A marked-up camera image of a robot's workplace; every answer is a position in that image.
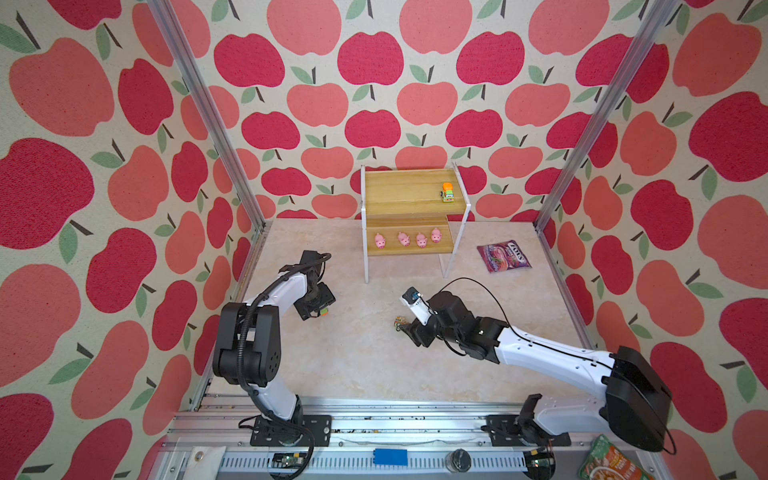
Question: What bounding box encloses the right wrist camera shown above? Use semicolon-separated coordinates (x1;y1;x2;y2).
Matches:
401;286;432;326

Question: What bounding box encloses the purple candy bag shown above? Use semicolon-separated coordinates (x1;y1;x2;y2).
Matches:
477;240;531;273

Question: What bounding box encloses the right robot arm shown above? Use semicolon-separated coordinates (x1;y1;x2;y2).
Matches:
399;288;672;452

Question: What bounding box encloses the left aluminium frame post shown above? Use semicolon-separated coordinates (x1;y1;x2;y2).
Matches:
148;0;267;235

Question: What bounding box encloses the blue tape block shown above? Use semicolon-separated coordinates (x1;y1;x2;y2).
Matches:
373;448;409;467

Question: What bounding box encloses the orange green toy truck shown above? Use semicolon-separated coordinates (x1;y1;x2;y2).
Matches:
441;182;455;203

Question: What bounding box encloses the round black knob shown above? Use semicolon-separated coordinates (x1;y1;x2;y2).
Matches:
446;449;472;473

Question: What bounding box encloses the green snack packet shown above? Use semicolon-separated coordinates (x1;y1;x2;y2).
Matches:
578;435;655;480

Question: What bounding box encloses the right aluminium frame post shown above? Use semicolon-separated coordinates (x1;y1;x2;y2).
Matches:
534;0;681;237

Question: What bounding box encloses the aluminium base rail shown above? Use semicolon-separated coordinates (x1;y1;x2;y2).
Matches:
148;392;597;479

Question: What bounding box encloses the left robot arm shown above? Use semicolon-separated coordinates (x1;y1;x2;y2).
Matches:
212;250;335;429

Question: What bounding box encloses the wooden two-tier shelf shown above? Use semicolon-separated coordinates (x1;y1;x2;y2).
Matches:
360;164;471;282

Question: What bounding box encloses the pink square toy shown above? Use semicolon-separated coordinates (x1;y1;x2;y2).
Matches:
397;232;411;247

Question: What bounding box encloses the aluminium frame post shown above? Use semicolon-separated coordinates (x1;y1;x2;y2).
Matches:
534;0;681;237
148;0;267;235

